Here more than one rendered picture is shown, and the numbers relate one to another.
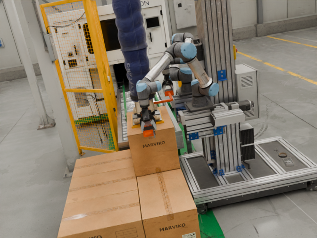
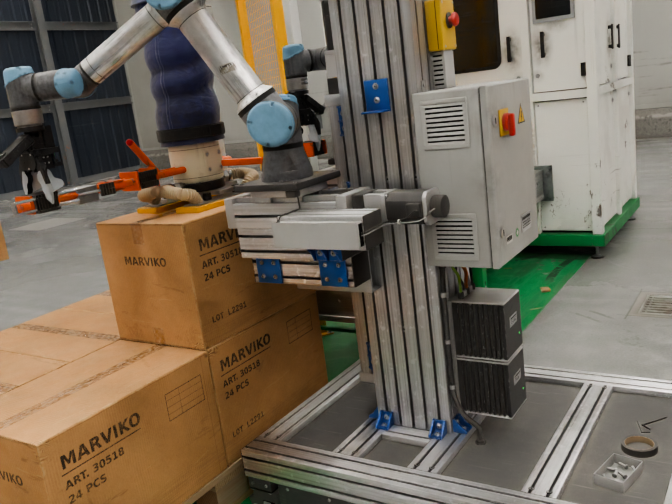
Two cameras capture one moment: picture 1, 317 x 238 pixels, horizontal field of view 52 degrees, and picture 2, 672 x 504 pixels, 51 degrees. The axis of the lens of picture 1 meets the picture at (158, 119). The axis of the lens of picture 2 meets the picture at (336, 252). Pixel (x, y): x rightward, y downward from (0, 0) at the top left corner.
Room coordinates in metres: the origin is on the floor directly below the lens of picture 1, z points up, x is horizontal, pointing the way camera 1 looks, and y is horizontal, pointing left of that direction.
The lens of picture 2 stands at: (1.19, -1.71, 1.28)
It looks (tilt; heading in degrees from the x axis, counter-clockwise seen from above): 13 degrees down; 38
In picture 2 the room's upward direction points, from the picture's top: 7 degrees counter-clockwise
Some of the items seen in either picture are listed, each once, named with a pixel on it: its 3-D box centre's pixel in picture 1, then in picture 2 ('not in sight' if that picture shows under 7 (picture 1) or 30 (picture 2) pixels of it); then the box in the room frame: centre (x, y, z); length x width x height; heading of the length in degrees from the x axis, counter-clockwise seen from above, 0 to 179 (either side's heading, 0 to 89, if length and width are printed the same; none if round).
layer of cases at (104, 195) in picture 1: (129, 198); (112, 389); (2.48, 0.37, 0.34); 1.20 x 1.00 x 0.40; 4
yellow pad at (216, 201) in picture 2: (156, 114); (222, 195); (2.80, 0.01, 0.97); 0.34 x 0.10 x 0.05; 2
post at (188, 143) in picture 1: (185, 118); not in sight; (3.78, -0.34, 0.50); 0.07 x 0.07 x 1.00; 4
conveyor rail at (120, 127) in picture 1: (120, 115); not in sight; (4.31, 0.53, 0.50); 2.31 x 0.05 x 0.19; 4
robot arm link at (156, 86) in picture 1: (152, 87); (61, 84); (2.29, 0.01, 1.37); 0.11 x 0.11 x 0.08; 34
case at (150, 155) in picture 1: (151, 138); (213, 259); (2.79, 0.09, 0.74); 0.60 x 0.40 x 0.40; 3
